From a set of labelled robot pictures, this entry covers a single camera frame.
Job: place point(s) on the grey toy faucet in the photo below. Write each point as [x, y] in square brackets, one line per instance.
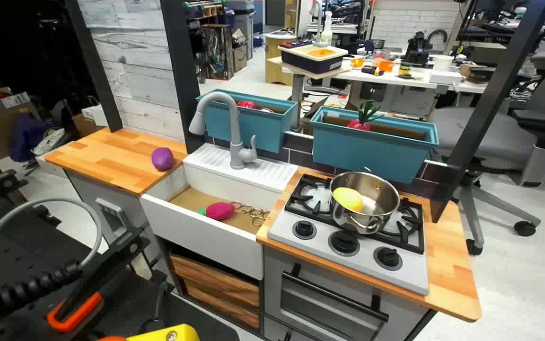
[237, 149]

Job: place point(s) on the teal planter box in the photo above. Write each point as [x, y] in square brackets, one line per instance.
[254, 130]
[367, 153]

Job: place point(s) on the pink toy vegetable green leaves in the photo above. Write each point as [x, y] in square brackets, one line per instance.
[220, 211]

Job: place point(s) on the yellow banana toy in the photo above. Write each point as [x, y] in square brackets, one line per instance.
[349, 200]

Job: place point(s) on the grey toy stove top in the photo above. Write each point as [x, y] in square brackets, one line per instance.
[320, 251]

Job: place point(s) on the white toy sink basin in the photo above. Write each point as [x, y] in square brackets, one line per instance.
[205, 238]

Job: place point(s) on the red toy vegetable green stalk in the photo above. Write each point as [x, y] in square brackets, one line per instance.
[360, 124]

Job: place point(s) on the stainless steel pot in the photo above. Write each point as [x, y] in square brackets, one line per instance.
[381, 191]

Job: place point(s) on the purple ball toy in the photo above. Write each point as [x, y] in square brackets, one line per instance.
[163, 160]

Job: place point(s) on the black tray orange contents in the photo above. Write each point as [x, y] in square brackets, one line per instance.
[313, 58]

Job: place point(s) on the wooden drawer crate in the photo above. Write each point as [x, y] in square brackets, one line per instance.
[222, 293]

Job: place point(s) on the white table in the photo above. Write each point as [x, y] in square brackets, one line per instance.
[405, 79]

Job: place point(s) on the wooden countertop beside sink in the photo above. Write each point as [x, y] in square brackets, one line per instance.
[108, 158]

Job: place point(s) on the grey wood panel backdrop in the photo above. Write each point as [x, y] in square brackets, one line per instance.
[137, 69]

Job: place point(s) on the yellow object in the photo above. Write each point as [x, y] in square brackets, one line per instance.
[165, 335]

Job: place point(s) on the wooden countertop around stove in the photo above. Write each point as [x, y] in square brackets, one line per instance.
[453, 266]

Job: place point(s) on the grey office chair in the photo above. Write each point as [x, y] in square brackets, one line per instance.
[506, 136]

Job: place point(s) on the black slanted frame post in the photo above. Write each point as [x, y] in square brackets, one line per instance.
[496, 88]

